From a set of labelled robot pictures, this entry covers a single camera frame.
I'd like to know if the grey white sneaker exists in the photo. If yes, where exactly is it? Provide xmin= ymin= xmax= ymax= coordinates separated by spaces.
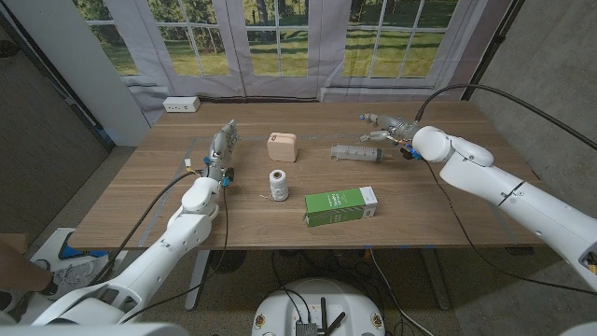
xmin=46 ymin=259 xmax=103 ymax=299

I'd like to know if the black round floor object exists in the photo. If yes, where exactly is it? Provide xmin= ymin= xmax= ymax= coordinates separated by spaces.
xmin=208 ymin=250 xmax=247 ymax=275

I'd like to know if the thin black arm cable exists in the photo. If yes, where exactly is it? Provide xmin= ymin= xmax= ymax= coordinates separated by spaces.
xmin=422 ymin=158 xmax=597 ymax=298
xmin=118 ymin=185 xmax=229 ymax=324

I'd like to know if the black backdrop stand pole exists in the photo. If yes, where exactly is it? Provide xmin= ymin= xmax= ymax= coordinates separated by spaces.
xmin=460 ymin=0 xmax=526 ymax=102

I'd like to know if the black antenna module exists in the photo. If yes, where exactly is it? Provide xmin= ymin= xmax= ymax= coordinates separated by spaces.
xmin=295 ymin=296 xmax=347 ymax=336

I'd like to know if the white floor cable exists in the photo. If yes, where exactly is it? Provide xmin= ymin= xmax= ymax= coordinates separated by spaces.
xmin=368 ymin=249 xmax=435 ymax=336

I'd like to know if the white left shoulder cover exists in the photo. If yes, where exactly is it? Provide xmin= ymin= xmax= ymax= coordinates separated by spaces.
xmin=0 ymin=321 xmax=190 ymax=336

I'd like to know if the white right shoulder cover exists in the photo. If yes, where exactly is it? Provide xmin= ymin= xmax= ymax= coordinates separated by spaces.
xmin=558 ymin=321 xmax=597 ymax=336

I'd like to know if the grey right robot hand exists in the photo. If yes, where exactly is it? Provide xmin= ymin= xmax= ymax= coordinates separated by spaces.
xmin=357 ymin=112 xmax=421 ymax=145

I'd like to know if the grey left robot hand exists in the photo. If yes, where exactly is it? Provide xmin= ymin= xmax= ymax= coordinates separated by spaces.
xmin=204 ymin=119 xmax=239 ymax=182

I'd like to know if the printed window backdrop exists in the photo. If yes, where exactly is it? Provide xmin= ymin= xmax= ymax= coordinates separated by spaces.
xmin=72 ymin=0 xmax=514 ymax=125

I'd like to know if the white floor platform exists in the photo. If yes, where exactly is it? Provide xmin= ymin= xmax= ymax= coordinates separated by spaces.
xmin=27 ymin=227 xmax=127 ymax=284

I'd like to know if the white robot torso base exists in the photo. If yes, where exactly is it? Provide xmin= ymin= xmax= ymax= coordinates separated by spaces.
xmin=251 ymin=278 xmax=387 ymax=336

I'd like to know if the black torso cable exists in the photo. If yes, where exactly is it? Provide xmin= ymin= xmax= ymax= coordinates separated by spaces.
xmin=271 ymin=250 xmax=312 ymax=323

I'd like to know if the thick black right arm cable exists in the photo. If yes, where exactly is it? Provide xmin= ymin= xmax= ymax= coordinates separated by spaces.
xmin=414 ymin=82 xmax=597 ymax=150

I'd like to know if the green and white package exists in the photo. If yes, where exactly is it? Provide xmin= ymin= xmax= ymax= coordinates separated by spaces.
xmin=304 ymin=186 xmax=379 ymax=229

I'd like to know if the person's lower leg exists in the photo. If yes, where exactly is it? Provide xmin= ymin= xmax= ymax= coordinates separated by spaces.
xmin=0 ymin=240 xmax=53 ymax=294

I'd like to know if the white pillar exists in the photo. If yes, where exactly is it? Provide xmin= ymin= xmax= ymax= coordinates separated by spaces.
xmin=4 ymin=0 xmax=153 ymax=148

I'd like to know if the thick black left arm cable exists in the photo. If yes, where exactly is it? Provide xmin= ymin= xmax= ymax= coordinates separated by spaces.
xmin=88 ymin=168 xmax=204 ymax=286

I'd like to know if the beige rounded box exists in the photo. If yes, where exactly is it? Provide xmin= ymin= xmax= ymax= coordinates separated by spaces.
xmin=266 ymin=132 xmax=299 ymax=163

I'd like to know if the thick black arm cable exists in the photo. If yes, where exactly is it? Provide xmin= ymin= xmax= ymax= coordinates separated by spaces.
xmin=88 ymin=168 xmax=204 ymax=286
xmin=414 ymin=82 xmax=597 ymax=150

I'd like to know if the brown cardboard box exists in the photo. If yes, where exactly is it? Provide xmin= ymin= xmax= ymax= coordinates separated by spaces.
xmin=0 ymin=232 xmax=30 ymax=253

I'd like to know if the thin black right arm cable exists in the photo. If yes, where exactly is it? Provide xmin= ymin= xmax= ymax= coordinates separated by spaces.
xmin=422 ymin=158 xmax=597 ymax=298

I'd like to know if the grey table leg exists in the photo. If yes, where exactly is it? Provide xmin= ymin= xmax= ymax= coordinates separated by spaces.
xmin=185 ymin=249 xmax=211 ymax=313
xmin=419 ymin=246 xmax=452 ymax=312

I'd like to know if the white string spool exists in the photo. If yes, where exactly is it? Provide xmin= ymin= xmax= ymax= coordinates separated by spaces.
xmin=268 ymin=169 xmax=290 ymax=203

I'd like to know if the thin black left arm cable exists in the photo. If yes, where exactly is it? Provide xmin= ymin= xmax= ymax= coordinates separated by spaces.
xmin=118 ymin=185 xmax=229 ymax=324

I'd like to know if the large clear plastic syringe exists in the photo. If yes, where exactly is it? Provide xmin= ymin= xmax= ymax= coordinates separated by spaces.
xmin=329 ymin=143 xmax=386 ymax=163

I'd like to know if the white power strip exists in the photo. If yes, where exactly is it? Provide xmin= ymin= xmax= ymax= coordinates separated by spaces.
xmin=162 ymin=95 xmax=201 ymax=114

